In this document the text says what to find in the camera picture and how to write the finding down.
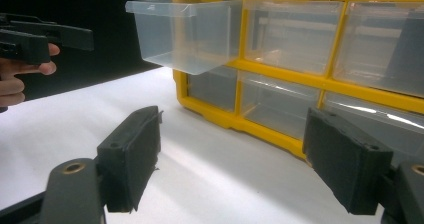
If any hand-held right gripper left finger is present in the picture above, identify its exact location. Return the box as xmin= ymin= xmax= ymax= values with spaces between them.
xmin=96 ymin=105 xmax=164 ymax=215

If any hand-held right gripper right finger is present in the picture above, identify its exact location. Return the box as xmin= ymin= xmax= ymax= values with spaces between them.
xmin=301 ymin=106 xmax=395 ymax=216

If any clear plastic drawer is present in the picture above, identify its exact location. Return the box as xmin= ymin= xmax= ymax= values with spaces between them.
xmin=125 ymin=0 xmax=244 ymax=76

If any yellow plastic storage cabinet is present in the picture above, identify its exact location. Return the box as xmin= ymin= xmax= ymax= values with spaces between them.
xmin=167 ymin=0 xmax=424 ymax=161

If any grid of transparent cabinet drawers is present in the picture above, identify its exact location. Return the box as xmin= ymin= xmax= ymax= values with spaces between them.
xmin=185 ymin=0 xmax=424 ymax=159

